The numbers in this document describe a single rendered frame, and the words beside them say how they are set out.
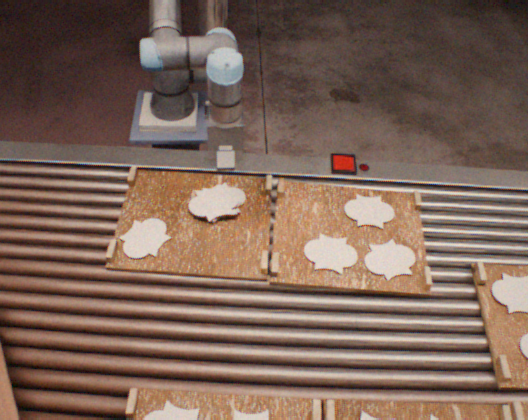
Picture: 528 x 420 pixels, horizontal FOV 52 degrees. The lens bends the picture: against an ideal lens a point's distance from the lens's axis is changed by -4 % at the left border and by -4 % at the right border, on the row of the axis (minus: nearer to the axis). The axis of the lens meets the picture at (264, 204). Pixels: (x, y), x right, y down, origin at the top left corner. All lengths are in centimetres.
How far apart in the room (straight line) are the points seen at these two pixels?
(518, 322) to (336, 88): 239
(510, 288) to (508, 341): 15
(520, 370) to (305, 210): 68
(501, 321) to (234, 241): 71
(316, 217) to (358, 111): 195
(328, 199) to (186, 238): 42
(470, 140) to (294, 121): 105
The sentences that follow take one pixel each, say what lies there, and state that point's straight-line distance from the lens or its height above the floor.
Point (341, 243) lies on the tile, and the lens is 148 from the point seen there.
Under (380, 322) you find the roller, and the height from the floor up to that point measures 92.
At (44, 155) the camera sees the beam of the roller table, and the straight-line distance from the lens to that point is 181.
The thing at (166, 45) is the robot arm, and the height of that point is 142.
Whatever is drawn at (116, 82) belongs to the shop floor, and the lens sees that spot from 363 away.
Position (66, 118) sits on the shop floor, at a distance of 342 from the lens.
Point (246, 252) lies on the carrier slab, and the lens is 145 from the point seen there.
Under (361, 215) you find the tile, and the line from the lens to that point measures 155.
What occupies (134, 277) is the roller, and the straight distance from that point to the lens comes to 145.
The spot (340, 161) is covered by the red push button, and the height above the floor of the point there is 93.
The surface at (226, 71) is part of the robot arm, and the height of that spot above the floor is 142.
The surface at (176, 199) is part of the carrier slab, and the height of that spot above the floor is 94.
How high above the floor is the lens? 210
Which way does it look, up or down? 48 degrees down
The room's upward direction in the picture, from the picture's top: 4 degrees clockwise
